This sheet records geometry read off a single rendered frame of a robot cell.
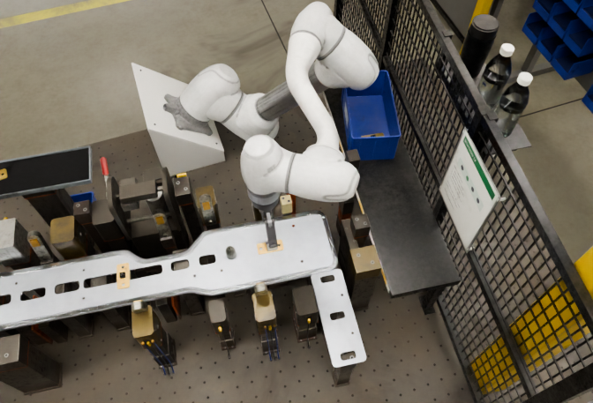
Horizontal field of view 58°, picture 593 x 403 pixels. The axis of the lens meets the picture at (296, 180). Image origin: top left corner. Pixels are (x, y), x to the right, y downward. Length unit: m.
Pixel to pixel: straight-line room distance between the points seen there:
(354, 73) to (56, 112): 2.37
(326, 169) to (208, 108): 0.94
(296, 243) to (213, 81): 0.72
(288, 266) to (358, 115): 0.64
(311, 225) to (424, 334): 0.57
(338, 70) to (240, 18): 2.35
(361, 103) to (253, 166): 0.86
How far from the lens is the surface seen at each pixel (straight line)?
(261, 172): 1.26
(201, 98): 2.10
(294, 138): 2.34
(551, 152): 3.49
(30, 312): 1.82
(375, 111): 2.01
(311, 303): 1.67
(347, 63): 1.69
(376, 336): 1.95
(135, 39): 3.98
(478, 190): 1.46
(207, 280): 1.70
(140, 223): 1.88
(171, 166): 2.23
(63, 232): 1.81
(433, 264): 1.71
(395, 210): 1.78
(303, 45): 1.58
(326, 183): 1.26
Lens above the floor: 2.55
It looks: 57 degrees down
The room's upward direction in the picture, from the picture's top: straight up
